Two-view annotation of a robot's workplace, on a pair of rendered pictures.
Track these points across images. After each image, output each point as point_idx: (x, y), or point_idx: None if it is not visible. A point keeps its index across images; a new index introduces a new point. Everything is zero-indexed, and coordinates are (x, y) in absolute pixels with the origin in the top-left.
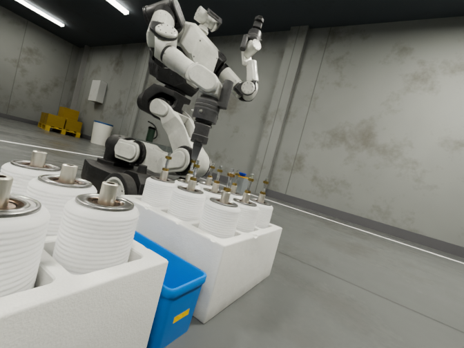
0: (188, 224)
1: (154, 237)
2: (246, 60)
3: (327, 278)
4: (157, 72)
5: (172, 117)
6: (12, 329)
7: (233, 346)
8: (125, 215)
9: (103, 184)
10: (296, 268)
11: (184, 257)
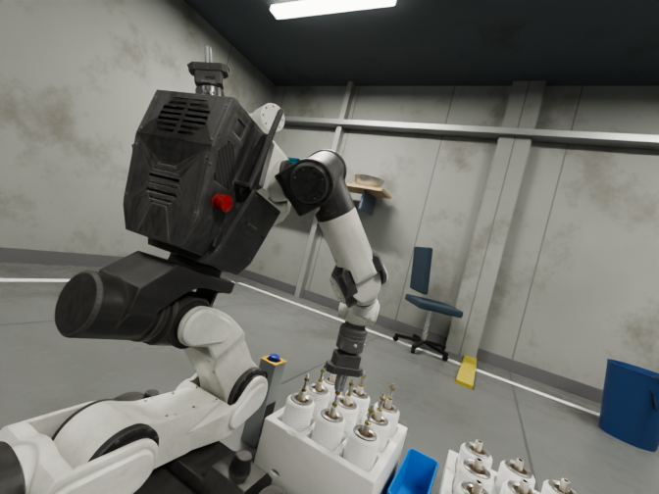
0: (393, 439)
1: (387, 471)
2: None
3: (288, 390)
4: (222, 252)
5: (239, 337)
6: None
7: (400, 463)
8: None
9: (482, 443)
10: (283, 402)
11: (396, 457)
